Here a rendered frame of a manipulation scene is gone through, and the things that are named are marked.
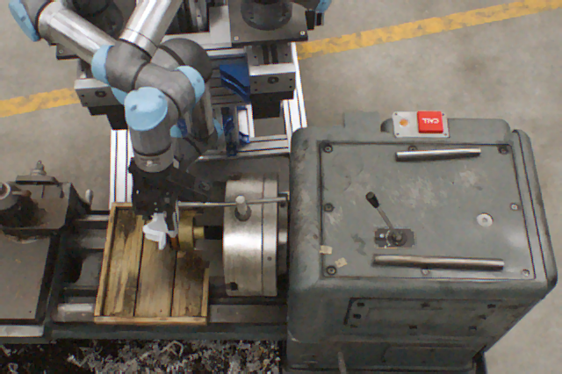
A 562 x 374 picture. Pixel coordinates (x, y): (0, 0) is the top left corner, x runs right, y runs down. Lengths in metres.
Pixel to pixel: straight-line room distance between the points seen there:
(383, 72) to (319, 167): 1.85
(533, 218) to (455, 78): 1.90
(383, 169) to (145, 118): 0.63
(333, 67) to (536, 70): 1.02
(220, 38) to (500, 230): 1.02
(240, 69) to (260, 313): 0.74
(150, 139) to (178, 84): 0.13
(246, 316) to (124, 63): 0.81
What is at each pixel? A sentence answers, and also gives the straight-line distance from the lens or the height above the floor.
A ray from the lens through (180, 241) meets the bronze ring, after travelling 1.66.
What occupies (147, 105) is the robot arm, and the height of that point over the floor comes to 1.65.
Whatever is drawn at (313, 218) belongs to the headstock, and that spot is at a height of 1.25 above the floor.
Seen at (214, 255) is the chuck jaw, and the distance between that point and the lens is 1.63.
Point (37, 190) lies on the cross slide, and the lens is 1.98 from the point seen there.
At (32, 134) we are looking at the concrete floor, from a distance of 3.33.
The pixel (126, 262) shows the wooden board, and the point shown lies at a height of 0.88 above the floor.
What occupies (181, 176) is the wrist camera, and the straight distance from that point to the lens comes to 1.34.
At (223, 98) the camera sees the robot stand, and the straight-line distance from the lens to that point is 2.19.
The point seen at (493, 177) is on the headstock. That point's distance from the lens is 1.63.
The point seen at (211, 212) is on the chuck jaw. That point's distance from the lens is 1.64.
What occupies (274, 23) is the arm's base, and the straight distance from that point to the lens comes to 1.93.
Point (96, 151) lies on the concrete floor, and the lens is 3.19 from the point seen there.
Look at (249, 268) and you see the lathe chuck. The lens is 1.55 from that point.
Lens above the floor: 2.60
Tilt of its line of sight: 61 degrees down
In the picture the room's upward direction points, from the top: straight up
